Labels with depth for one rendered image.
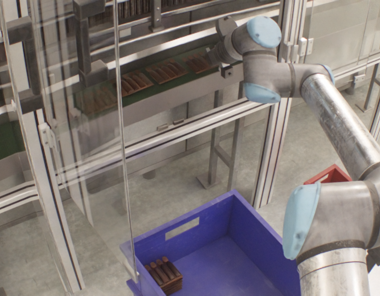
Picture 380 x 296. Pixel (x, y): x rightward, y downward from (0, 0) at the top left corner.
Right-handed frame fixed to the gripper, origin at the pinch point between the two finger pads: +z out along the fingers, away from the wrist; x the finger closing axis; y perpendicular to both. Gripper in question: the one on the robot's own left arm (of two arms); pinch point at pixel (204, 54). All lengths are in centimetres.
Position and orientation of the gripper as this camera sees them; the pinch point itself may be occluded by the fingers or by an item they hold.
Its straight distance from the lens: 158.7
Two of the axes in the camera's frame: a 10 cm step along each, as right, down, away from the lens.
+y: 3.8, 9.2, 0.6
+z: -3.6, 0.9, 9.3
